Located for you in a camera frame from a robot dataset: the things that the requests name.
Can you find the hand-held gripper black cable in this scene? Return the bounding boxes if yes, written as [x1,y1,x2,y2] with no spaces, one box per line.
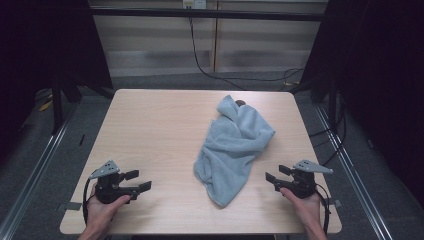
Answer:
[314,183,332,235]
[82,177,98,225]

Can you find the long black wall cable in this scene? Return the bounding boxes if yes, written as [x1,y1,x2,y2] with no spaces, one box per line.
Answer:
[188,16,305,92]

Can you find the left hand-held gripper black cable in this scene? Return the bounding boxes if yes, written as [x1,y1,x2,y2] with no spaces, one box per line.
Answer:
[82,177,98,225]

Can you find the black floor cables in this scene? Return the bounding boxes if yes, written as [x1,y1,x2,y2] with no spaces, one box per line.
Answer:
[308,94,348,168]

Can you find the person's left hand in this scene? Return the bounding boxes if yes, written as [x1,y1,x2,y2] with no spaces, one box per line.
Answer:
[86,194,132,232]

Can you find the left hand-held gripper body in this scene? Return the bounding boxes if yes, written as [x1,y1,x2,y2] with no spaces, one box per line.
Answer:
[89,159,141,205]

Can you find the black curtain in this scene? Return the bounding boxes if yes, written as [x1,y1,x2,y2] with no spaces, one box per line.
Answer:
[299,0,424,209]
[0,0,114,164]

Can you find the right hand-held gripper black cable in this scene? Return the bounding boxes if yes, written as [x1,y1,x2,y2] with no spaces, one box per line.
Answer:
[314,183,332,235]

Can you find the black metal stand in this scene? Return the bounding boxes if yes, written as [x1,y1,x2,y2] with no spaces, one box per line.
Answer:
[50,75,65,135]

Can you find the light blue towel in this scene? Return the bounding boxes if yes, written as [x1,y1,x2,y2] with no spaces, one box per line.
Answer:
[193,94,277,208]

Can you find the black horizontal frame bar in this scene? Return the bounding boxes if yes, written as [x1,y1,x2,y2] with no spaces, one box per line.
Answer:
[89,7,327,23]

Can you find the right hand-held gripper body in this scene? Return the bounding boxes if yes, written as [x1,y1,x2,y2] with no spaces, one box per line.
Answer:
[273,159,334,200]

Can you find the white wall socket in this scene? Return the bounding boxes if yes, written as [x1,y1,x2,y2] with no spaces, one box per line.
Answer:
[182,0,208,10]

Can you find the person's right hand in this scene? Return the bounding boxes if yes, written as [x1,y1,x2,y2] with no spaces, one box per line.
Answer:
[279,187,324,230]

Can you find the metal floor rail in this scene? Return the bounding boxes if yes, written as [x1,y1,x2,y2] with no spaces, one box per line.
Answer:
[313,105,396,240]
[0,101,81,240]

